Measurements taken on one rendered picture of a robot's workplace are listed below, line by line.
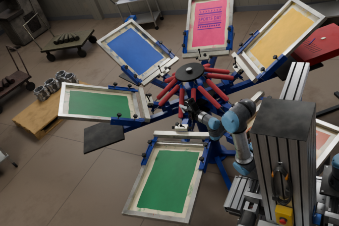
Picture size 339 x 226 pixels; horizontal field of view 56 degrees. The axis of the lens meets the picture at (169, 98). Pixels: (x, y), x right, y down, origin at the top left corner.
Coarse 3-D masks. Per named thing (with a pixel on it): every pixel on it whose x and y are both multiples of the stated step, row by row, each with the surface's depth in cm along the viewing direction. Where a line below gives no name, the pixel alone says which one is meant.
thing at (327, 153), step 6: (258, 108) 305; (318, 120) 274; (324, 126) 269; (330, 126) 266; (336, 126) 264; (336, 132) 263; (336, 138) 255; (330, 144) 252; (336, 144) 252; (330, 150) 248; (324, 156) 246; (318, 162) 243; (318, 168) 243
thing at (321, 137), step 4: (316, 132) 269; (320, 132) 268; (316, 136) 266; (320, 136) 265; (324, 136) 264; (328, 136) 263; (316, 140) 263; (320, 140) 262; (324, 140) 261; (316, 144) 260; (320, 144) 259; (316, 148) 257
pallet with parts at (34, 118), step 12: (60, 72) 625; (48, 84) 596; (60, 84) 618; (84, 84) 602; (48, 96) 604; (60, 96) 594; (36, 108) 585; (48, 108) 573; (12, 120) 583; (24, 120) 567; (36, 120) 556; (48, 120) 545; (60, 120) 560; (36, 132) 529; (48, 132) 546
